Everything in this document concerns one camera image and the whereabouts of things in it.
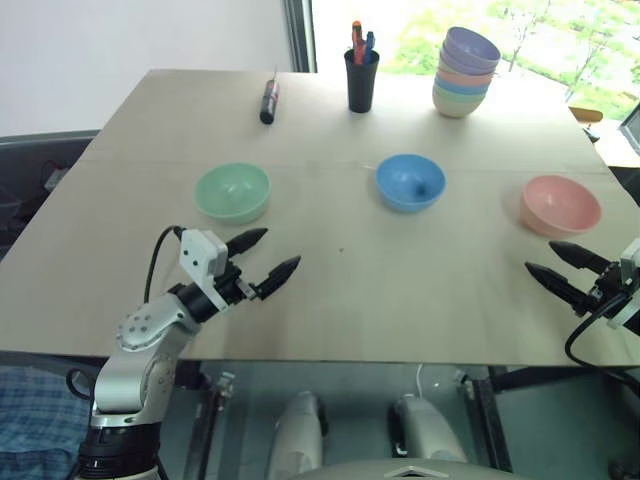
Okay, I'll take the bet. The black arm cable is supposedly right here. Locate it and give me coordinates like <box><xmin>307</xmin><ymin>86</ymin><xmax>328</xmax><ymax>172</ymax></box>
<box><xmin>564</xmin><ymin>291</ymin><xmax>632</xmax><ymax>368</ymax></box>
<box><xmin>143</xmin><ymin>225</ymin><xmax>184</xmax><ymax>304</ymax></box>

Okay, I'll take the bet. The dark monitor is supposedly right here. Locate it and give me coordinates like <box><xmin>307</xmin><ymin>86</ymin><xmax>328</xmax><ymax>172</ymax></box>
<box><xmin>616</xmin><ymin>101</ymin><xmax>640</xmax><ymax>157</ymax></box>

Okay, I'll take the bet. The green plastic bowl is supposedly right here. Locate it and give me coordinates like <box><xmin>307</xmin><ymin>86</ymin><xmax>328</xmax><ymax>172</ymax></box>
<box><xmin>193</xmin><ymin>162</ymin><xmax>272</xmax><ymax>226</ymax></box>

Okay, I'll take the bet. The blue plastic stacking cup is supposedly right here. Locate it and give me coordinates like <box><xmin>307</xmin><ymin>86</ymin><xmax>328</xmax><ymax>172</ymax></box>
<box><xmin>433</xmin><ymin>78</ymin><xmax>491</xmax><ymax>97</ymax></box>

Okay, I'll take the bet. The dark window frame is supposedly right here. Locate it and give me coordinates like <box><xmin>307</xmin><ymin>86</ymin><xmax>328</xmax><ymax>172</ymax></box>
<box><xmin>281</xmin><ymin>0</ymin><xmax>319</xmax><ymax>74</ymax></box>

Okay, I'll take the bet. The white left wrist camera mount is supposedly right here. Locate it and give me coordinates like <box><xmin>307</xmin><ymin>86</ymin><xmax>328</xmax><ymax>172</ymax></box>
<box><xmin>179</xmin><ymin>228</ymin><xmax>232</xmax><ymax>309</ymax></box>

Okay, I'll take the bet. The green plastic stacking cup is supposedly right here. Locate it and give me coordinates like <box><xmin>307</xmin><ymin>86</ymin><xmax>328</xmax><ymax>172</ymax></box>
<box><xmin>431</xmin><ymin>87</ymin><xmax>488</xmax><ymax>105</ymax></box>

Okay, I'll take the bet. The yellow plastic stacking cup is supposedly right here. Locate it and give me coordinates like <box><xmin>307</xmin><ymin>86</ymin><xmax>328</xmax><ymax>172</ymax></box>
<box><xmin>431</xmin><ymin>93</ymin><xmax>486</xmax><ymax>120</ymax></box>

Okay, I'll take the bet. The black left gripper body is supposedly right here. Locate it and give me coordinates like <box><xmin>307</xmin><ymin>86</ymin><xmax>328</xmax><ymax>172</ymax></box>
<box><xmin>215</xmin><ymin>259</ymin><xmax>261</xmax><ymax>308</ymax></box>

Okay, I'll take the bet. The black pen cup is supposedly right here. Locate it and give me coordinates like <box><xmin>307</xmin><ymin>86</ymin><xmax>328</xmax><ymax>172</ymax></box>
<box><xmin>343</xmin><ymin>47</ymin><xmax>381</xmax><ymax>114</ymax></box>

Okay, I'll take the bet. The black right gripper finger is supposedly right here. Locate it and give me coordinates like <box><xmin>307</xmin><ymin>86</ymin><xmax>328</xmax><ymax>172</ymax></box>
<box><xmin>547</xmin><ymin>240</ymin><xmax>611</xmax><ymax>276</ymax></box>
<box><xmin>524</xmin><ymin>261</ymin><xmax>591</xmax><ymax>317</ymax></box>

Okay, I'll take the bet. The blue plaid cloth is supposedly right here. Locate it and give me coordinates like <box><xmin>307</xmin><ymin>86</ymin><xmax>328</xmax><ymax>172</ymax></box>
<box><xmin>0</xmin><ymin>366</ymin><xmax>94</xmax><ymax>480</ymax></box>

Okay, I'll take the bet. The silver robot leg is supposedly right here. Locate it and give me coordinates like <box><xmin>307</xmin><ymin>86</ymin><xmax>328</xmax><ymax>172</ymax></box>
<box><xmin>271</xmin><ymin>391</ymin><xmax>330</xmax><ymax>477</ymax></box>
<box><xmin>388</xmin><ymin>393</ymin><xmax>470</xmax><ymax>464</ymax></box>

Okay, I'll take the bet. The blue plastic bowl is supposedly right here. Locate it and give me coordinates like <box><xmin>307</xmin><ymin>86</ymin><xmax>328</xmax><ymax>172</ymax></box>
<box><xmin>375</xmin><ymin>153</ymin><xmax>447</xmax><ymax>214</ymax></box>

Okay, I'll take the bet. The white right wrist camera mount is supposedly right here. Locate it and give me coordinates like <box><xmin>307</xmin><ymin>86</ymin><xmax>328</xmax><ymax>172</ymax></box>
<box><xmin>607</xmin><ymin>243</ymin><xmax>640</xmax><ymax>334</ymax></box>

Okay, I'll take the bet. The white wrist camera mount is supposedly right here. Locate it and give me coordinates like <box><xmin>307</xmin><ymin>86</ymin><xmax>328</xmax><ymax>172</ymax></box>
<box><xmin>607</xmin><ymin>243</ymin><xmax>640</xmax><ymax>334</ymax></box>
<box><xmin>179</xmin><ymin>228</ymin><xmax>232</xmax><ymax>309</ymax></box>

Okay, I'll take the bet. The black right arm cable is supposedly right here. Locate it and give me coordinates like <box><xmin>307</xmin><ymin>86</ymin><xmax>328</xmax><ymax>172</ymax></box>
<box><xmin>564</xmin><ymin>291</ymin><xmax>632</xmax><ymax>368</ymax></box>

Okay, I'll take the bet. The purple plastic stacking cup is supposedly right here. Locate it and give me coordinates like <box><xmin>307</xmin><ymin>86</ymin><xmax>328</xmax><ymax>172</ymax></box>
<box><xmin>438</xmin><ymin>48</ymin><xmax>501</xmax><ymax>78</ymax></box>

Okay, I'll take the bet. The silver left robot leg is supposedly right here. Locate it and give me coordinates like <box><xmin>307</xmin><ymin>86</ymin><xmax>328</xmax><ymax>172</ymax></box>
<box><xmin>271</xmin><ymin>391</ymin><xmax>330</xmax><ymax>477</ymax></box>

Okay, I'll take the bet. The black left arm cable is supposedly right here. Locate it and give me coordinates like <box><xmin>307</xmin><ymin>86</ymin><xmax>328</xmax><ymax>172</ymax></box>
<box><xmin>143</xmin><ymin>225</ymin><xmax>184</xmax><ymax>304</ymax></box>

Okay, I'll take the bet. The pink-red plastic bowl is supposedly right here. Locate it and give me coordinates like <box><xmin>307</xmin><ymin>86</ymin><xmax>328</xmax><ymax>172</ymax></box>
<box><xmin>518</xmin><ymin>174</ymin><xmax>602</xmax><ymax>238</ymax></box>

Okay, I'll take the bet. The silver right robot leg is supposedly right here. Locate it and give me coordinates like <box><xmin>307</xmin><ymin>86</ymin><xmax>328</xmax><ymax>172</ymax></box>
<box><xmin>388</xmin><ymin>393</ymin><xmax>470</xmax><ymax>464</ymax></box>

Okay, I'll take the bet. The black table frame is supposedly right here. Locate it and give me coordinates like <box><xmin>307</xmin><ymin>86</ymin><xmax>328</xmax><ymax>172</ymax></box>
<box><xmin>174</xmin><ymin>361</ymin><xmax>640</xmax><ymax>480</ymax></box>

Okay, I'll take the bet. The grey robot torso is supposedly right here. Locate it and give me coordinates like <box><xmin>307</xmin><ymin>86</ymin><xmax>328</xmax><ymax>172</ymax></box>
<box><xmin>293</xmin><ymin>458</ymin><xmax>507</xmax><ymax>480</ymax></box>

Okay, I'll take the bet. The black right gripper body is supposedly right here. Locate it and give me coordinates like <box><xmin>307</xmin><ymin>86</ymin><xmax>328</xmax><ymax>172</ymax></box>
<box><xmin>587</xmin><ymin>259</ymin><xmax>625</xmax><ymax>305</ymax></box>

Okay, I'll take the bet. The white box with red wire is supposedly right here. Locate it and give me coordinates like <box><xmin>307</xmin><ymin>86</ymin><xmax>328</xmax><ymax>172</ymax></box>
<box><xmin>41</xmin><ymin>159</ymin><xmax>71</xmax><ymax>192</ymax></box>

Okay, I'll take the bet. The orange marker pen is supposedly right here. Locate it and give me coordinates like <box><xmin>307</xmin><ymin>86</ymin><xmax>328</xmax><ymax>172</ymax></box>
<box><xmin>351</xmin><ymin>20</ymin><xmax>366</xmax><ymax>65</ymax></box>

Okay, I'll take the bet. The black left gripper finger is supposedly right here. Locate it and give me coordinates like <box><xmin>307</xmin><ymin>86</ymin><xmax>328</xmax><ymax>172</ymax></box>
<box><xmin>255</xmin><ymin>255</ymin><xmax>303</xmax><ymax>302</ymax></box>
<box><xmin>226</xmin><ymin>227</ymin><xmax>270</xmax><ymax>260</ymax></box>

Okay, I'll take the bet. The orange plastic stacking cup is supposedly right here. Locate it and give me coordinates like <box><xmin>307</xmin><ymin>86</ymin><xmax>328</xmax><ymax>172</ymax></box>
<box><xmin>435</xmin><ymin>68</ymin><xmax>495</xmax><ymax>87</ymax></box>

